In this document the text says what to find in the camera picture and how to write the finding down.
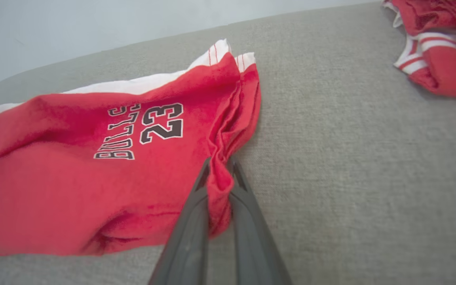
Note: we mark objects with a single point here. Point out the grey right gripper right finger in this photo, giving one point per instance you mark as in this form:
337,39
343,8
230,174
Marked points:
251,245

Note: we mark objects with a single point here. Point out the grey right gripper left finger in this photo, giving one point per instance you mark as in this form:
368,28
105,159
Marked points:
188,245

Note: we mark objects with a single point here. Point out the red shorts with white stripe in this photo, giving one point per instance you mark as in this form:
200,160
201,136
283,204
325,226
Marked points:
54,190

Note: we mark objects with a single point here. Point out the red Bulls basketball jersey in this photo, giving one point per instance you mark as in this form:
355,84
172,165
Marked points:
453,71

